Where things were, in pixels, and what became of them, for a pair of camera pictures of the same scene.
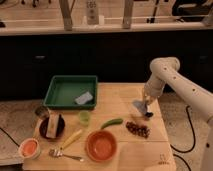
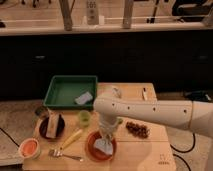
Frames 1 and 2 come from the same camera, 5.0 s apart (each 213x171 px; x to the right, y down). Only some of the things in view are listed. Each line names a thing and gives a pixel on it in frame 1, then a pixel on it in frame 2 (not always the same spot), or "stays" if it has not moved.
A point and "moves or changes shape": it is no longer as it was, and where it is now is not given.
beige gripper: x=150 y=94 -> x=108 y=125
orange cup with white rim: x=29 y=148 stays
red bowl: x=101 y=145 stays
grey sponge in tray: x=83 y=98 stays
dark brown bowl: x=43 y=126 stays
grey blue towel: x=141 y=105 moves or changes shape
